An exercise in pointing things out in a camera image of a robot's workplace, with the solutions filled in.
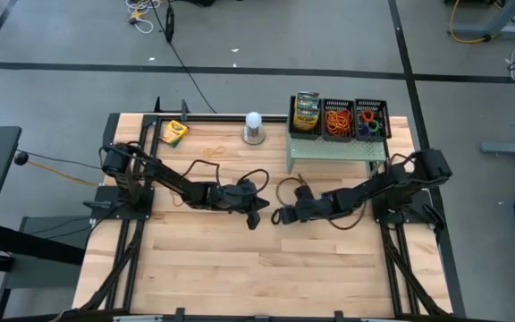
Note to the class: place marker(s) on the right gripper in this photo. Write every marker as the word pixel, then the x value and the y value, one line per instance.
pixel 311 208

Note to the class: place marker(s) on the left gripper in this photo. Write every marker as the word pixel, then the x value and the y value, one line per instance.
pixel 235 199

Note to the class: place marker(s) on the black plastic tray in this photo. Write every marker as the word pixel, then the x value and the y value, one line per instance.
pixel 304 135

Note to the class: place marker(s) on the white bulb brass lamp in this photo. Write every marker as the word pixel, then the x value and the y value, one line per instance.
pixel 254 121

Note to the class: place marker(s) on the black mesh basket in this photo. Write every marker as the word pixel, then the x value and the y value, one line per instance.
pixel 338 104
pixel 373 104

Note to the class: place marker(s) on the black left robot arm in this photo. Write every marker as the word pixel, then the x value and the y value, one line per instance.
pixel 168 176

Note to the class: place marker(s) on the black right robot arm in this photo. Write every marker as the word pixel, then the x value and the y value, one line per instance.
pixel 374 188

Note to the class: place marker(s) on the grey desk foot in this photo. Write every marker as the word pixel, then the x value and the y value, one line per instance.
pixel 512 148

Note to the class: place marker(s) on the grey desk base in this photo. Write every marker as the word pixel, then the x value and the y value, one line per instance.
pixel 38 273

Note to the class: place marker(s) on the grey desk leg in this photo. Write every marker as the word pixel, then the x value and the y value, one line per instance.
pixel 499 30

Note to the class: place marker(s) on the green perforated metal shelf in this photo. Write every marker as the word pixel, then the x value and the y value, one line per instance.
pixel 329 149

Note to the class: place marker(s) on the thin yellow rod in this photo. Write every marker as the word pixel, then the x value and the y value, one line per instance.
pixel 61 173

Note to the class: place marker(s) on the black ball knob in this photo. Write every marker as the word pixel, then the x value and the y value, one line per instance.
pixel 21 158

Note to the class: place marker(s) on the silver aluminium rail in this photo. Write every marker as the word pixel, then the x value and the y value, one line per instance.
pixel 137 319

